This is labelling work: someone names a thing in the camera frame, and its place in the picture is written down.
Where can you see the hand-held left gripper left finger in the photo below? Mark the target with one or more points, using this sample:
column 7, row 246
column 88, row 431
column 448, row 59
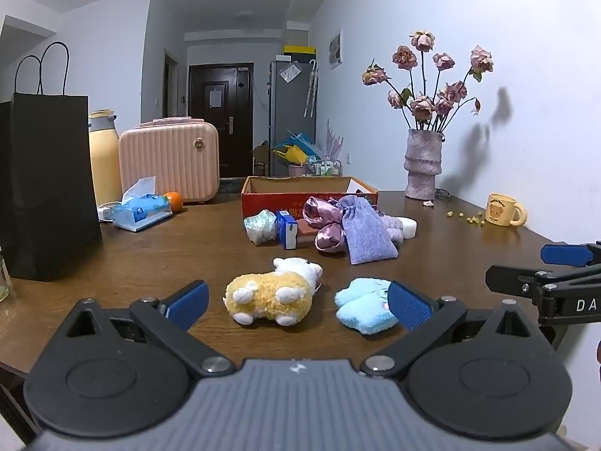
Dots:
column 190, row 304

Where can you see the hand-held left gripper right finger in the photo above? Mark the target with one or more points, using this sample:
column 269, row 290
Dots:
column 408, row 310

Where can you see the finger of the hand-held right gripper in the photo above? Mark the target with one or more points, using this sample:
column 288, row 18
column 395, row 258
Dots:
column 566, row 254
column 512, row 276

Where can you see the light blue plush toy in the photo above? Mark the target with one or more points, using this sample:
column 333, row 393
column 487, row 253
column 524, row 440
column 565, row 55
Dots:
column 361, row 310

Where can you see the yellow sheep plush toy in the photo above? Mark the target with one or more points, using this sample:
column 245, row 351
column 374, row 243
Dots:
column 267, row 296

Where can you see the white round sponge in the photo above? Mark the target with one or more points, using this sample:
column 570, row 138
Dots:
column 410, row 228

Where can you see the lilac fluffy cloth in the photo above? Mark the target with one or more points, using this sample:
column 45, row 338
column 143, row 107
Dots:
column 393, row 228

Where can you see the orange cardboard box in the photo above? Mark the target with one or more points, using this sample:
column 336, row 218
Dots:
column 263, row 203

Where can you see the pink satin scrunchie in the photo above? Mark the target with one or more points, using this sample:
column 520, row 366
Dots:
column 324, row 213

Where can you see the yellow bear mug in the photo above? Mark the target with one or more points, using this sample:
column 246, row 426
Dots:
column 500, row 209

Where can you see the scattered yellow bits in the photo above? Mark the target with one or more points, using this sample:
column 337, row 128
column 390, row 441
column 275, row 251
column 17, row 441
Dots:
column 472, row 219

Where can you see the orange fruit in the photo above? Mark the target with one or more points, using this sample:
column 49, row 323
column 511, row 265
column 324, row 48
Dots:
column 175, row 202

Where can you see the crumpled plastic-wrapped packet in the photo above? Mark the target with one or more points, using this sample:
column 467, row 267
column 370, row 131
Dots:
column 260, row 228

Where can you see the blue tissue pack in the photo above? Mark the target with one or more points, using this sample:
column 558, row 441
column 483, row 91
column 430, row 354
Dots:
column 141, row 209

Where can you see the small blue white carton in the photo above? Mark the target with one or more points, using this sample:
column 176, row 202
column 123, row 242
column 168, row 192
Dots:
column 286, row 230

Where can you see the reddish brown flat block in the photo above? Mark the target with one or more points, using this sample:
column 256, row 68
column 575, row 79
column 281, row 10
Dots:
column 308, row 234

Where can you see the mauve textured vase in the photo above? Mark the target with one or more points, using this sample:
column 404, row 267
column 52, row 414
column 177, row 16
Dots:
column 422, row 164

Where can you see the pink ribbed hard case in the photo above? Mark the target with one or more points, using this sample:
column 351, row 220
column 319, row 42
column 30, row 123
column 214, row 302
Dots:
column 169, row 159

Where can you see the tall brown cardboard box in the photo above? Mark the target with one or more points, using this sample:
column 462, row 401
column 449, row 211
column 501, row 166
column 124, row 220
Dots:
column 262, row 157

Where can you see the yellow thermos bottle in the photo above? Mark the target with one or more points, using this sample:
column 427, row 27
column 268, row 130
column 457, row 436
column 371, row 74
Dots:
column 104, row 164

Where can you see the pink plastic bucket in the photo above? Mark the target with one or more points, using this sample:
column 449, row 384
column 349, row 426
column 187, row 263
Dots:
column 296, row 170

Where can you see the purple feather decoration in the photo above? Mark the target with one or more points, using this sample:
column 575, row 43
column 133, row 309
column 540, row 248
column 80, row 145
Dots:
column 334, row 143

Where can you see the blue yellow clutter pile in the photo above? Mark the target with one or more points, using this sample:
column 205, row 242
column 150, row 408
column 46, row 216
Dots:
column 293, row 150

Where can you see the dark wooden entrance door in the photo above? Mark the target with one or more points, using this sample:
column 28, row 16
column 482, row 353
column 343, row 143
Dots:
column 220, row 117

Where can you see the dried pink rose bouquet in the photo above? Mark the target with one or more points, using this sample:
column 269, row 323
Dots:
column 425, row 103

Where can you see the black paper shopping bag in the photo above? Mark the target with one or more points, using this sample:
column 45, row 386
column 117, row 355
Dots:
column 47, row 174

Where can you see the grey refrigerator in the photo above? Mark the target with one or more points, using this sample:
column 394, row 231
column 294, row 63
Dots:
column 291, row 112

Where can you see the grey side doorway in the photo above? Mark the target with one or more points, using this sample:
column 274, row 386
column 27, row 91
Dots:
column 171, row 84

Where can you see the white folded umbrella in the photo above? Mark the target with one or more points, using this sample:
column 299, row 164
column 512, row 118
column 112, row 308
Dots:
column 311, row 89

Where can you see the clear plastic bag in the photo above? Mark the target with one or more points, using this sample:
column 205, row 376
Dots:
column 290, row 71

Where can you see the yellow black box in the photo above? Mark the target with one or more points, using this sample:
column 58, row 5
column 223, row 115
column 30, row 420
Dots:
column 299, row 50

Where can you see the white wall fuse panel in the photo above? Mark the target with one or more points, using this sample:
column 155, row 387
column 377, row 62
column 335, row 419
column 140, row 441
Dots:
column 335, row 48

